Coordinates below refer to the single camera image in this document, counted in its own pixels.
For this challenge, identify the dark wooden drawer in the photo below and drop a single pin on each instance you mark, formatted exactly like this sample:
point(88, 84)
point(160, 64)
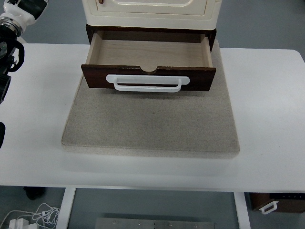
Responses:
point(193, 60)

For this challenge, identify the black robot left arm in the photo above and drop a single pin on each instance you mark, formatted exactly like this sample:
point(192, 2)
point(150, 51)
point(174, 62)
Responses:
point(17, 16)

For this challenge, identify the dark wooden drawer cabinet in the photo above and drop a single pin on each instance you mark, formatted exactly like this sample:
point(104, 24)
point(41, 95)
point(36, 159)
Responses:
point(152, 34)

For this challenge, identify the spare wooden drawer on floor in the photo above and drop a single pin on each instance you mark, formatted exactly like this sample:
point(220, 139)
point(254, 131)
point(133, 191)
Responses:
point(288, 202)

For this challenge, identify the beige felt pad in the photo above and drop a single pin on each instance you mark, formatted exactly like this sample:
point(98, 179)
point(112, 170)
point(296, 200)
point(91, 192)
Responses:
point(184, 124)

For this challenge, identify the black caster wheel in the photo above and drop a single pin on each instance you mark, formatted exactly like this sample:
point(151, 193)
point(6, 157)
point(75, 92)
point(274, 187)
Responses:
point(34, 193)

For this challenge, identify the white power adapter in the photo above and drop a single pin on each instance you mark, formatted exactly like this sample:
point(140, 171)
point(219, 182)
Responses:
point(18, 224)

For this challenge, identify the white table frame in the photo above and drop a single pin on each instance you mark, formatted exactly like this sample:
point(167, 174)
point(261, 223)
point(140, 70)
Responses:
point(69, 194)

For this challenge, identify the spare white drawer handle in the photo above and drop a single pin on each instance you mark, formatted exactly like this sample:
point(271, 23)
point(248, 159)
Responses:
point(268, 208)

